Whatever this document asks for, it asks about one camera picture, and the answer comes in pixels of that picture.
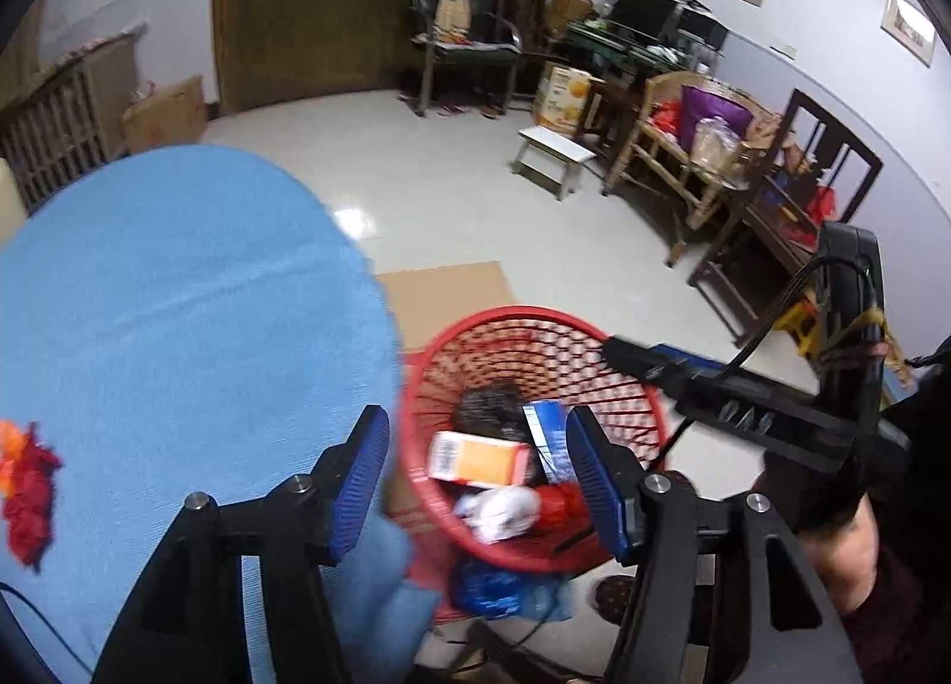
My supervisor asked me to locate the orange and white carton box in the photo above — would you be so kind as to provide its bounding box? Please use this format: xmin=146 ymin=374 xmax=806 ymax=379
xmin=429 ymin=430 xmax=533 ymax=489

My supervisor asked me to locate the purple bag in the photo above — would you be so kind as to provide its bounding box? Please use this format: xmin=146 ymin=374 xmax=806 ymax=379
xmin=682 ymin=86 xmax=753 ymax=155

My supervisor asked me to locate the framed wall picture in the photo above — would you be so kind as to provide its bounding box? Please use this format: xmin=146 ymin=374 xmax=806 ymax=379
xmin=880 ymin=0 xmax=936 ymax=67

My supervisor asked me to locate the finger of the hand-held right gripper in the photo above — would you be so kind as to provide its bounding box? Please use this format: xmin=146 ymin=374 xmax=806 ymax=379
xmin=603 ymin=335 xmax=912 ymax=478

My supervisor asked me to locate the striped beige scarf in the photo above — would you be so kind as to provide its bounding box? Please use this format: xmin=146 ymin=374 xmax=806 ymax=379
xmin=434 ymin=0 xmax=474 ymax=43

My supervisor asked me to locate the red mesh cloth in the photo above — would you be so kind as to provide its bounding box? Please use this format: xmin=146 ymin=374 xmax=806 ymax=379
xmin=0 ymin=420 xmax=65 ymax=570

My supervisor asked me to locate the bamboo armchair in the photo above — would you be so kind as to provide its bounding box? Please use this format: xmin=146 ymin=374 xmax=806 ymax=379
xmin=603 ymin=71 xmax=789 ymax=266

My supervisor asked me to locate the blue plastic bag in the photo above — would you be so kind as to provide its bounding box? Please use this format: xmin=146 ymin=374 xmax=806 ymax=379
xmin=453 ymin=557 xmax=573 ymax=623

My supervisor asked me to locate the wooden double door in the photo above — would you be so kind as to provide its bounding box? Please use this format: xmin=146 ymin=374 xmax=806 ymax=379
xmin=212 ymin=0 xmax=567 ymax=115

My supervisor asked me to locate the flat cardboard sheet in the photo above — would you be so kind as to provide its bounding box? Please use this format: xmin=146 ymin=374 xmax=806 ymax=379
xmin=375 ymin=260 xmax=518 ymax=352

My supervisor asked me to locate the metal frame chair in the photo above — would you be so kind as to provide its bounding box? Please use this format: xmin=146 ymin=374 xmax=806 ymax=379
xmin=408 ymin=0 xmax=525 ymax=118

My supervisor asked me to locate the small white stool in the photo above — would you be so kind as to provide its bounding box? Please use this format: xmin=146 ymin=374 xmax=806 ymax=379
xmin=512 ymin=127 xmax=597 ymax=201

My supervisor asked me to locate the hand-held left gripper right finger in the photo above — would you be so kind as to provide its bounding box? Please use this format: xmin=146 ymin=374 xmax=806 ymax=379
xmin=566 ymin=405 xmax=863 ymax=684

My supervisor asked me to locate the red mesh waste basket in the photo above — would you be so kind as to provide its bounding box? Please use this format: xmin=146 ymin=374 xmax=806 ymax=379
xmin=399 ymin=307 xmax=670 ymax=575

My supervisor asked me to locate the orange fruit carton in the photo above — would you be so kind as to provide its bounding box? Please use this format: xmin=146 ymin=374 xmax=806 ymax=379
xmin=533 ymin=62 xmax=596 ymax=138

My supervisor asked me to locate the person's right hand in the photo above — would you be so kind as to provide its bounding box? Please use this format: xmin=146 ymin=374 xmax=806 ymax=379
xmin=750 ymin=468 xmax=882 ymax=615

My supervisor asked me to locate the clear plastic bag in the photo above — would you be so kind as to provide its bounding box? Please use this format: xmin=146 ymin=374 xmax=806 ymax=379
xmin=691 ymin=118 xmax=744 ymax=172

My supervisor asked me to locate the dark wooden chair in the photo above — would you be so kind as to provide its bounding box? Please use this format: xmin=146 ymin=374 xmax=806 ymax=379
xmin=687 ymin=88 xmax=885 ymax=348

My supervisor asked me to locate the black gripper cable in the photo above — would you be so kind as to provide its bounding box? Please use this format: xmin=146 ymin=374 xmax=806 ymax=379
xmin=654 ymin=257 xmax=855 ymax=471

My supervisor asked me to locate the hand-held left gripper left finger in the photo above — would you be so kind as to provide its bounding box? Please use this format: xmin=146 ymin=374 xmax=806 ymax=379
xmin=93 ymin=405 xmax=392 ymax=684

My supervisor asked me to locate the red plastic bag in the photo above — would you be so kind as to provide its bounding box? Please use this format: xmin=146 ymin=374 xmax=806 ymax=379
xmin=535 ymin=480 xmax=597 ymax=531

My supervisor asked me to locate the blue printed carton box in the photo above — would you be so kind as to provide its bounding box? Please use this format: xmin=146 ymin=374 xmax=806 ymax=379
xmin=522 ymin=399 xmax=588 ymax=484

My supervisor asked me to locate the wooden slatted cabinet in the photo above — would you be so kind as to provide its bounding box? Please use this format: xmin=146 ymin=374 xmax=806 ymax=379
xmin=0 ymin=34 xmax=144 ymax=211

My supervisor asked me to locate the small open cardboard box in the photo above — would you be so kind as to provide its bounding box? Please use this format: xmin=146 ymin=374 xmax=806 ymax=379
xmin=550 ymin=0 xmax=596 ymax=36

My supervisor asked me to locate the white paper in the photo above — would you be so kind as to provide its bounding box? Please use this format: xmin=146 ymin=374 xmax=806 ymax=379
xmin=453 ymin=487 xmax=542 ymax=544

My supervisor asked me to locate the black computer monitor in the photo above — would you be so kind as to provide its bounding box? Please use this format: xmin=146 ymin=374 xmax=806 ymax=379
xmin=609 ymin=0 xmax=682 ymax=43

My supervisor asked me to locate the black plastic bag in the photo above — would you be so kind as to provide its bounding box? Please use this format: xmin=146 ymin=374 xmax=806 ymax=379
xmin=453 ymin=383 xmax=525 ymax=445

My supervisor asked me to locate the brown cardboard box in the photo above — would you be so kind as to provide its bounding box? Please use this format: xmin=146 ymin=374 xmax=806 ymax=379
xmin=122 ymin=76 xmax=208 ymax=155

